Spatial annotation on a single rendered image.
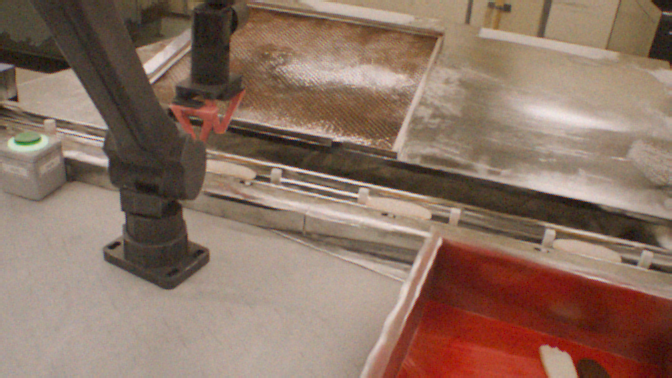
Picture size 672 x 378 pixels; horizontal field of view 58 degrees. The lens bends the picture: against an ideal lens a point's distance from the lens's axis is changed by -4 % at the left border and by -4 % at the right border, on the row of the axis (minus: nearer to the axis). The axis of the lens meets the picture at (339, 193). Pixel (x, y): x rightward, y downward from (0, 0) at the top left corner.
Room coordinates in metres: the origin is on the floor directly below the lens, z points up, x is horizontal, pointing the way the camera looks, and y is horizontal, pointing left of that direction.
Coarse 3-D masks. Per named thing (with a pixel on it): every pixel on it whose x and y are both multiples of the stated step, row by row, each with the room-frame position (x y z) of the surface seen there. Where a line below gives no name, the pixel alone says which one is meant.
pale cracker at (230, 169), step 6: (210, 162) 0.89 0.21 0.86; (216, 162) 0.88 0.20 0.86; (222, 162) 0.89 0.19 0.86; (210, 168) 0.87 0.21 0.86; (216, 168) 0.87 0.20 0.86; (222, 168) 0.87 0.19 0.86; (228, 168) 0.87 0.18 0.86; (234, 168) 0.87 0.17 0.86; (240, 168) 0.87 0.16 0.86; (246, 168) 0.88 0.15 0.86; (228, 174) 0.86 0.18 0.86; (234, 174) 0.86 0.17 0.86; (240, 174) 0.86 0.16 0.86; (246, 174) 0.86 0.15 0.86; (252, 174) 0.87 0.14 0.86
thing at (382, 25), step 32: (256, 32) 1.35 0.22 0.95; (288, 32) 1.36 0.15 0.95; (320, 32) 1.37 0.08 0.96; (384, 32) 1.40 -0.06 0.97; (416, 32) 1.40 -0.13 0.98; (160, 64) 1.15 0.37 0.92; (256, 64) 1.20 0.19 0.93; (288, 64) 1.21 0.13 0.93; (320, 64) 1.22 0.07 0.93; (352, 64) 1.23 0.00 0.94; (384, 64) 1.24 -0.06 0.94; (256, 96) 1.08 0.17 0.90; (320, 96) 1.09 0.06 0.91; (352, 96) 1.10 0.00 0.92; (384, 96) 1.11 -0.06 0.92; (416, 96) 1.11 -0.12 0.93; (256, 128) 0.97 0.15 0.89; (288, 128) 0.98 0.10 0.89; (320, 128) 0.99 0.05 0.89; (352, 128) 0.99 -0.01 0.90; (384, 128) 1.00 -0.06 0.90
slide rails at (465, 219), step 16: (0, 112) 1.01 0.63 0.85; (64, 128) 0.97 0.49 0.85; (208, 160) 0.91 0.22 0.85; (256, 176) 0.88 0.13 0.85; (288, 176) 0.88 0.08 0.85; (336, 192) 0.85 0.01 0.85; (352, 192) 0.85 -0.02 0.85; (432, 208) 0.83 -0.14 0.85; (448, 224) 0.79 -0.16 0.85; (480, 224) 0.80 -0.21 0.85; (496, 224) 0.80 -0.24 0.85; (624, 256) 0.75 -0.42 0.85; (640, 256) 0.76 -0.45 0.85
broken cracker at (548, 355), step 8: (544, 352) 0.55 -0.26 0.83; (552, 352) 0.55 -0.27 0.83; (560, 352) 0.55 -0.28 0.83; (544, 360) 0.54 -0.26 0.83; (552, 360) 0.54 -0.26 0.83; (560, 360) 0.54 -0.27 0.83; (568, 360) 0.54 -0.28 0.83; (544, 368) 0.53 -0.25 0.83; (552, 368) 0.52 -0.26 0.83; (560, 368) 0.52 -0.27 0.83; (568, 368) 0.52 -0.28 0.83; (552, 376) 0.51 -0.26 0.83; (560, 376) 0.51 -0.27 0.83; (568, 376) 0.51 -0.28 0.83; (576, 376) 0.51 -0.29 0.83
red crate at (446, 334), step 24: (432, 312) 0.61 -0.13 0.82; (456, 312) 0.62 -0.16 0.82; (432, 336) 0.57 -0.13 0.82; (456, 336) 0.57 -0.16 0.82; (480, 336) 0.58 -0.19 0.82; (504, 336) 0.58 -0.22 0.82; (528, 336) 0.59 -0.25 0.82; (552, 336) 0.59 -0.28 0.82; (408, 360) 0.52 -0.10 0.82; (432, 360) 0.53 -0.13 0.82; (456, 360) 0.53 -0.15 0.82; (480, 360) 0.54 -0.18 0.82; (504, 360) 0.54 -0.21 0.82; (528, 360) 0.54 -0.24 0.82; (576, 360) 0.55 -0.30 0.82; (600, 360) 0.55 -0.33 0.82; (624, 360) 0.56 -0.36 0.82
